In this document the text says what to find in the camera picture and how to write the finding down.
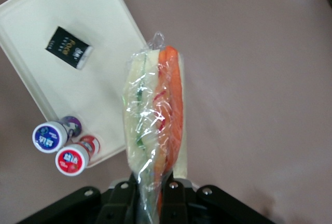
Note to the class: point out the red lid drink bottle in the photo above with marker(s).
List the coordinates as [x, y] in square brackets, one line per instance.
[71, 160]

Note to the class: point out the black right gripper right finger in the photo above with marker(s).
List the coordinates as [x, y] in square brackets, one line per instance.
[179, 203]

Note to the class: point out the blue lid drink bottle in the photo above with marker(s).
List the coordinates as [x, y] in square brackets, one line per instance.
[48, 137]

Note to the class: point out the small black box gold print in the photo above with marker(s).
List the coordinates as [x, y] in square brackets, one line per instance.
[68, 47]

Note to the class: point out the plastic sandwich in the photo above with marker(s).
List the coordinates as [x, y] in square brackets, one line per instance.
[171, 91]

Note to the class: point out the cream plastic tray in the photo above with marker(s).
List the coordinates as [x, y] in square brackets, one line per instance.
[77, 91]

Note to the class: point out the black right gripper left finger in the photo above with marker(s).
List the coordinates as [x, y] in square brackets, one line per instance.
[119, 206]

